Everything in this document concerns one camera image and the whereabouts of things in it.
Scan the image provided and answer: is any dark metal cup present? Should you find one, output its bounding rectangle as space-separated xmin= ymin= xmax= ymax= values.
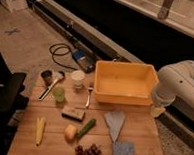
xmin=40 ymin=70 xmax=53 ymax=87

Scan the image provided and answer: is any grey folded cloth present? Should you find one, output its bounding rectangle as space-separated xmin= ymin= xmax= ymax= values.
xmin=104 ymin=110 xmax=126 ymax=142

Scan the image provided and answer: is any yellow corn toy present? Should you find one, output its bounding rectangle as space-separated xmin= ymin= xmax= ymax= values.
xmin=35 ymin=117 xmax=45 ymax=146

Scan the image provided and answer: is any yellow plastic bin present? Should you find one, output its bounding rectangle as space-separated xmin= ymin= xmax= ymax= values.
xmin=94 ymin=60 xmax=158 ymax=106

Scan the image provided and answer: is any purple grape bunch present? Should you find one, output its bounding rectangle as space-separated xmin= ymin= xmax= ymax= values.
xmin=74 ymin=144 xmax=102 ymax=155

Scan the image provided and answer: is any yellow red apple toy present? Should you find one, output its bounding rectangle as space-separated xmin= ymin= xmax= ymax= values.
xmin=64 ymin=124 xmax=78 ymax=141

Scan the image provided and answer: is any white paper cup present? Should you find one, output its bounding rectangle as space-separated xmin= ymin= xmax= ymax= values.
xmin=70 ymin=70 xmax=86 ymax=89

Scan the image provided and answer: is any blue black device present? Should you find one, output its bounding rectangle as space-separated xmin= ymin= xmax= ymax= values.
xmin=72 ymin=49 xmax=95 ymax=73

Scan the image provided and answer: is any green plastic cup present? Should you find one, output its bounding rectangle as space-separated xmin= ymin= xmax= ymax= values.
xmin=52 ymin=86 xmax=65 ymax=103

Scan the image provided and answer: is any dark rectangular sponge block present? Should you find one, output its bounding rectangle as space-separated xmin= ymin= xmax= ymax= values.
xmin=62 ymin=106 xmax=85 ymax=121

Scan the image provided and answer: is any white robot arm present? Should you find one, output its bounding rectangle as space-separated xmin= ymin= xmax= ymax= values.
xmin=150 ymin=60 xmax=194 ymax=117

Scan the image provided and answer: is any black cable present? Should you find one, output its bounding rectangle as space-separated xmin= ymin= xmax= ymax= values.
xmin=47 ymin=42 xmax=81 ymax=72

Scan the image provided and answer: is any blue sponge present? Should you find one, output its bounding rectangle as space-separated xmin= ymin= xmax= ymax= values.
xmin=112 ymin=141 xmax=135 ymax=155

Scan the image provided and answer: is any green pepper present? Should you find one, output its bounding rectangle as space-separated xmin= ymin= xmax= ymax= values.
xmin=76 ymin=119 xmax=96 ymax=139

